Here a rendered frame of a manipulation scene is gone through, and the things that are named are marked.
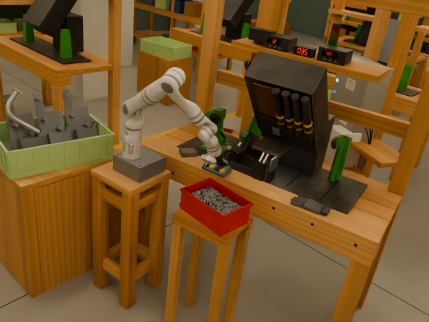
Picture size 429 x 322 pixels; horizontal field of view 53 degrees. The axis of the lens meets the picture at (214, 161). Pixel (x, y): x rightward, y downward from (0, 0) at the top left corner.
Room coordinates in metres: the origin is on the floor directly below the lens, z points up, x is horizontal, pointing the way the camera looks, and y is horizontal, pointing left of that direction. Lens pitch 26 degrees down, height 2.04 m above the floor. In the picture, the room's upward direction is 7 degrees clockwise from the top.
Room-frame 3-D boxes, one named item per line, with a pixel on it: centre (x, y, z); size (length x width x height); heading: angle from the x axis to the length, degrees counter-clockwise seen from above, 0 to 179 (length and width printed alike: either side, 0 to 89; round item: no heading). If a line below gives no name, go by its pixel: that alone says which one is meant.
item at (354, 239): (2.09, -0.19, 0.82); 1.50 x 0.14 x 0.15; 60
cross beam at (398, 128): (2.66, -0.51, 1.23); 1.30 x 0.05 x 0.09; 60
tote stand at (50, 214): (2.33, 0.98, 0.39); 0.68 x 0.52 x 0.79; 140
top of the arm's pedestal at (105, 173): (2.13, 0.46, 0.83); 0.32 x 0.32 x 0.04; 57
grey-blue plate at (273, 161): (2.15, -0.33, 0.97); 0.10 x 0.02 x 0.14; 150
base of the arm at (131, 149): (2.13, 0.46, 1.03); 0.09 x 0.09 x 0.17; 60
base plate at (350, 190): (2.33, -0.33, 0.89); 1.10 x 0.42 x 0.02; 60
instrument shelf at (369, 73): (2.56, -0.46, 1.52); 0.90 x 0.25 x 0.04; 60
